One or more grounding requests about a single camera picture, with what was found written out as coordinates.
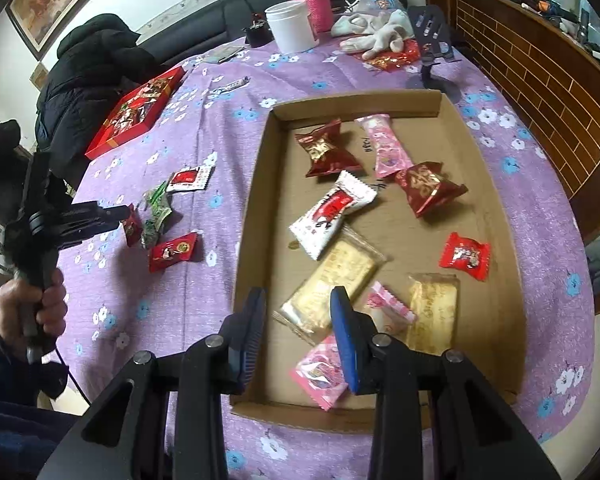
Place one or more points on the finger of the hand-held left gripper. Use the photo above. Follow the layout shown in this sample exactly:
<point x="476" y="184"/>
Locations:
<point x="85" y="237"/>
<point x="100" y="212"/>

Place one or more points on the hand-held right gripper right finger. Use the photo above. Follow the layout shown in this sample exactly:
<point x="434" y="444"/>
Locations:
<point x="345" y="340"/>

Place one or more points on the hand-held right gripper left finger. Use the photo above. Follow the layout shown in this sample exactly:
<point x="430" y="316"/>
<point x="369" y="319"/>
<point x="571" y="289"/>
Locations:
<point x="250" y="340"/>

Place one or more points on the pink cartoon snack packet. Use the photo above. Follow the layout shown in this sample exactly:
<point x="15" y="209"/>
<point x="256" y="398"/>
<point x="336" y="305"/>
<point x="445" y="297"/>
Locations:
<point x="317" y="370"/>

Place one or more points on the pink striped snack packet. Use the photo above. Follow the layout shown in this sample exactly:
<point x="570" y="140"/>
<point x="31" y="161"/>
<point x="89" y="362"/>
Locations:
<point x="387" y="305"/>

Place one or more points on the small green candy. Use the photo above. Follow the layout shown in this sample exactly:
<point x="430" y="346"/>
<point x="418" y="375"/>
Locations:
<point x="152" y="230"/>

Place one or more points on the large clear biscuit packet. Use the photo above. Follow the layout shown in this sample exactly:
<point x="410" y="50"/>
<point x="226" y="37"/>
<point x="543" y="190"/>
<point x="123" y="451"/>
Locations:
<point x="325" y="285"/>

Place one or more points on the green white snack packet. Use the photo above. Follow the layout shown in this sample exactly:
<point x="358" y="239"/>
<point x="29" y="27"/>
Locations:
<point x="157" y="200"/>

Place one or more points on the small clear biscuit packet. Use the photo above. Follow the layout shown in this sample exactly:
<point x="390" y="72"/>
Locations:
<point x="432" y="315"/>

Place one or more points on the small white red-label snack packet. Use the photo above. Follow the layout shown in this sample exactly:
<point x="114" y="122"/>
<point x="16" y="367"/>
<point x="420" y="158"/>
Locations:
<point x="189" y="179"/>

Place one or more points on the cardboard tray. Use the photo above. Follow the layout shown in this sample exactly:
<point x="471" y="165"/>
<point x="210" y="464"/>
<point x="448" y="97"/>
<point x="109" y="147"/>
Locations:
<point x="415" y="245"/>

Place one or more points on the large white red-label snack packet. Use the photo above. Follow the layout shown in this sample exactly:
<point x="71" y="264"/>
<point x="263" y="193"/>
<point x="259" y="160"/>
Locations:
<point x="330" y="212"/>

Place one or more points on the small red candy packet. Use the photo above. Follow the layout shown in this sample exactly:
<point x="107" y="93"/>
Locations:
<point x="464" y="255"/>

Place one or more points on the dark red foil snack packet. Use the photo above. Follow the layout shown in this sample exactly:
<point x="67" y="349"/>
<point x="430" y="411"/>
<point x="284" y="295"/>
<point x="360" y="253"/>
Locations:
<point x="427" y="187"/>
<point x="325" y="150"/>

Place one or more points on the long pink snack packet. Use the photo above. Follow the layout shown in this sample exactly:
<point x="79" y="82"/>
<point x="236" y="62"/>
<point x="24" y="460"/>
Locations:
<point x="386" y="147"/>

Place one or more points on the person's left forearm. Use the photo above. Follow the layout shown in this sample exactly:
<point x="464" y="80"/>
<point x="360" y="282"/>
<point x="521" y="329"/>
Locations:
<point x="10" y="410"/>

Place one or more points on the person's left hand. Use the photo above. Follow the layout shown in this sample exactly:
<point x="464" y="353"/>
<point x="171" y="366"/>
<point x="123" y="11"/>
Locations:
<point x="50" y="310"/>

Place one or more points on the dark cloth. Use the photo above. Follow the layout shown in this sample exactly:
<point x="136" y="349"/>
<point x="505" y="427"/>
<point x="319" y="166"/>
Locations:
<point x="0" y="150"/>

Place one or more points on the red candy gift box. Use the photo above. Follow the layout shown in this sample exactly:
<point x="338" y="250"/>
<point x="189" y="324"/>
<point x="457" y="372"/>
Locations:
<point x="135" y="110"/>

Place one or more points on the purple floral tablecloth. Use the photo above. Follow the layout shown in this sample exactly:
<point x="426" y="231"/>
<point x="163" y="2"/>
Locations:
<point x="220" y="160"/>

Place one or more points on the black jacket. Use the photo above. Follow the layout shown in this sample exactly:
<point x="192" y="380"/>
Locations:
<point x="90" y="70"/>

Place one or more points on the small striped candy stick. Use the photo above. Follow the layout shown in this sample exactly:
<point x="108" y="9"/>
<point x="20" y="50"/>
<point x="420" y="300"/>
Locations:
<point x="230" y="85"/>

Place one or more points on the flat patterned card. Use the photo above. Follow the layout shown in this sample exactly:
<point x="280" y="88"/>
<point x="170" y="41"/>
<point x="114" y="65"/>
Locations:
<point x="225" y="52"/>

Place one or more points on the black sofa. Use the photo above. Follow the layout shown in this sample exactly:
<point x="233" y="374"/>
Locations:
<point x="240" y="5"/>

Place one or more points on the white plastic cup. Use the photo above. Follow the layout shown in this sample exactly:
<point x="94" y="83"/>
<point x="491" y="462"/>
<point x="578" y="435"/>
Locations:
<point x="290" y="25"/>

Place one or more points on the red patterned foil bag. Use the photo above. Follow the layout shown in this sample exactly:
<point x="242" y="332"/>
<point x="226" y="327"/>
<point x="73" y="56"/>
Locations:
<point x="395" y="57"/>

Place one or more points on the white glove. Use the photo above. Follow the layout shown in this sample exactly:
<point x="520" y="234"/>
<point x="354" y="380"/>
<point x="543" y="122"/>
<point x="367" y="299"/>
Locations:
<point x="387" y="35"/>
<point x="352" y="25"/>

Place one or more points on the dark phone stand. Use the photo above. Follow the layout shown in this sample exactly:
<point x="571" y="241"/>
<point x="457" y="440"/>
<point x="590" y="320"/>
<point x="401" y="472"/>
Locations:
<point x="432" y="35"/>

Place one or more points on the wooden brick-pattern cabinet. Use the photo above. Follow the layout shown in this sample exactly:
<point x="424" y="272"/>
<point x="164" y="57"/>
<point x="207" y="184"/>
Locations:
<point x="530" y="75"/>

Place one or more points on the blue patterned pouch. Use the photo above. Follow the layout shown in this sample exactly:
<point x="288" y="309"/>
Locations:
<point x="377" y="0"/>

